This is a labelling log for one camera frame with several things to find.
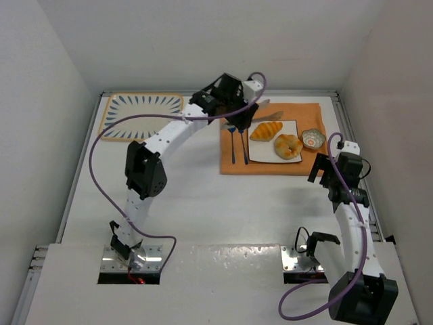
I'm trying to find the orange striped croissant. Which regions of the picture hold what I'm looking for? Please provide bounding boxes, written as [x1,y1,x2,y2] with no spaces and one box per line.
[250,121,283,142]

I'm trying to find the silver metal tongs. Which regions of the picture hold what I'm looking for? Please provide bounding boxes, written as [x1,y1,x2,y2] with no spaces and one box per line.
[220,98,284,131]

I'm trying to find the round golden bread roll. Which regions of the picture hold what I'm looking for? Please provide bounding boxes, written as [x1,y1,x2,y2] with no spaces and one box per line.
[274,134,303,160]

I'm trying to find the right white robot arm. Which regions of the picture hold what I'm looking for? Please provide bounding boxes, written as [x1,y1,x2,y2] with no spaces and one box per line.
[306,152,398,324]

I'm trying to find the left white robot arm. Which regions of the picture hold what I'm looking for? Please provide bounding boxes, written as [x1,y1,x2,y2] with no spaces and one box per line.
[110,74,267,260]

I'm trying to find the blue metal fork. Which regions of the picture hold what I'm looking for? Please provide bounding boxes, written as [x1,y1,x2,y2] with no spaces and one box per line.
[238,129,248,165]

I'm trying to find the blue metal spoon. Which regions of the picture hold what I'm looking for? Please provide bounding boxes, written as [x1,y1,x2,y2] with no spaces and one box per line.
[228,127,236,165]

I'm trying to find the small floral sauce dish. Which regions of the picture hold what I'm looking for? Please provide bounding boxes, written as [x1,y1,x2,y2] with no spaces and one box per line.
[302,128,327,150]

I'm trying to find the white square plate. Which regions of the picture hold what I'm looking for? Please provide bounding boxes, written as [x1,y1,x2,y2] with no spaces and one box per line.
[248,120,302,164]

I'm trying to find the blue patterned rectangular tray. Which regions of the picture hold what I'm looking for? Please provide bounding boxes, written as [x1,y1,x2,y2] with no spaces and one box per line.
[97,92,185,142]

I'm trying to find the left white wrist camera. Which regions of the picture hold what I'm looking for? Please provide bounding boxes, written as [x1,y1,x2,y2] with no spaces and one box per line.
[242,80,263,102]

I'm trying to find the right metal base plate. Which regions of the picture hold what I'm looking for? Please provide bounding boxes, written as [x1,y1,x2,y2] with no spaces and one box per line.
[280,246,324,273]

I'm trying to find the metal base plate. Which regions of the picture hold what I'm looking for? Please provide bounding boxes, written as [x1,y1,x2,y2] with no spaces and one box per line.
[99,245,162,274]
[280,246,324,273]

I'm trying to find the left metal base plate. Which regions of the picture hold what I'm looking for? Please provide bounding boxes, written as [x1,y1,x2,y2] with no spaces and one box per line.
[99,245,162,274]

